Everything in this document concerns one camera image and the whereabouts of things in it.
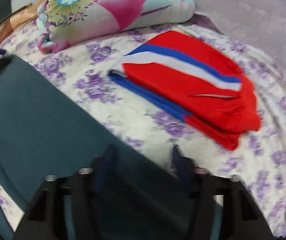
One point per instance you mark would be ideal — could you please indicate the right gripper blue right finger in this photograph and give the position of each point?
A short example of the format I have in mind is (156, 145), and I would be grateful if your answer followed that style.
(206, 215)

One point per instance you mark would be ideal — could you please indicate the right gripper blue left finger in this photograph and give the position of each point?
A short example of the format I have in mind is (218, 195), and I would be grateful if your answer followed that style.
(86, 184)

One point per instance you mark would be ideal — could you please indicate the dark teal pants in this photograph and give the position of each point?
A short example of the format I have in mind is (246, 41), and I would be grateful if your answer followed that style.
(43, 132)

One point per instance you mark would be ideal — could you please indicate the brown satin pillow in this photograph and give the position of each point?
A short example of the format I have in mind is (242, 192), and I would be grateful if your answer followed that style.
(18, 19)

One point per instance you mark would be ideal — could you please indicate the purple floral bed sheet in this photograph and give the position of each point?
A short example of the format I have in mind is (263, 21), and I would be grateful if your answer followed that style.
(80, 72)

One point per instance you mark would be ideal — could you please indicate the red blue white folded garment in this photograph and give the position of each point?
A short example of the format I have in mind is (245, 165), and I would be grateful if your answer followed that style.
(193, 82)

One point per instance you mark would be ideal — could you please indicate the floral pink teal folded quilt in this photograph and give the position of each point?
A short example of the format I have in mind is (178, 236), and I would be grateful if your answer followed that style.
(64, 23)

